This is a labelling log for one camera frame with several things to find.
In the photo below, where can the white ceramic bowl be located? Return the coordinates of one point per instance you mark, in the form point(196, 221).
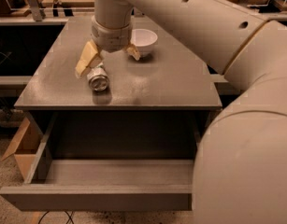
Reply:
point(144, 40)

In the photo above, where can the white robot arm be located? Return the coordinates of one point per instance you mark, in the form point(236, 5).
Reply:
point(240, 170)

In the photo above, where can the brown cardboard box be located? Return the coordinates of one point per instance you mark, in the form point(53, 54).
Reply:
point(23, 146)

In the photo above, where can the open grey top drawer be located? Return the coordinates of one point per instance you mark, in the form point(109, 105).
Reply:
point(112, 161)

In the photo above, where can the metal railing frame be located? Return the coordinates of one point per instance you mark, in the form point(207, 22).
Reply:
point(34, 0)

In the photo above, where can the grey side shelf left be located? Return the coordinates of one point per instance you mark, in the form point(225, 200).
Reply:
point(12, 86)

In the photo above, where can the grey side shelf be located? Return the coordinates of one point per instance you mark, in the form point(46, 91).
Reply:
point(223, 87)
point(12, 86)

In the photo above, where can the grey cabinet with top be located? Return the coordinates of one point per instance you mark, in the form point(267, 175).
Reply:
point(146, 111)

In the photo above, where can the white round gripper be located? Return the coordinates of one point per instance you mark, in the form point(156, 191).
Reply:
point(112, 37)

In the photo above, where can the grey side shelf right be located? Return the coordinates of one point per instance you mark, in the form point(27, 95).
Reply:
point(223, 87)

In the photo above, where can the white green 7up can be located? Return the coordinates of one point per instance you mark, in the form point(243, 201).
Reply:
point(98, 78)

